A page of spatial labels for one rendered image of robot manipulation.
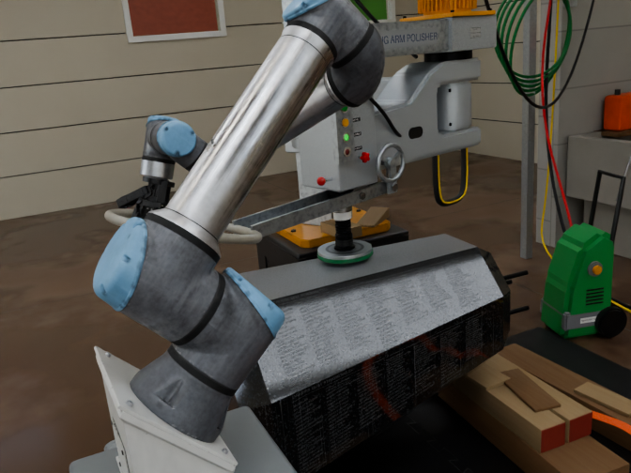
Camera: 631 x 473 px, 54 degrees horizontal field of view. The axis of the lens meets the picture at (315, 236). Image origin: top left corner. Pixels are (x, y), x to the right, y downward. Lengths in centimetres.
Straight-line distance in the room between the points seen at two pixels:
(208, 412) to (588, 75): 438
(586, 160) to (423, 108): 254
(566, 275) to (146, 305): 282
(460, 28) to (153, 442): 204
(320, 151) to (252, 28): 639
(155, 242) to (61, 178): 711
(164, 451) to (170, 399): 9
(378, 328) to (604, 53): 351
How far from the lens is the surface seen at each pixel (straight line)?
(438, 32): 258
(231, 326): 111
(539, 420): 253
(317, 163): 229
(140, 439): 111
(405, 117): 246
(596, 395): 293
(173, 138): 162
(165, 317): 108
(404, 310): 226
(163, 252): 105
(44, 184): 815
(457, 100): 273
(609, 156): 478
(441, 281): 239
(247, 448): 136
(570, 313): 363
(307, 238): 291
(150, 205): 176
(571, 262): 358
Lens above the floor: 162
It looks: 17 degrees down
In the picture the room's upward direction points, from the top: 5 degrees counter-clockwise
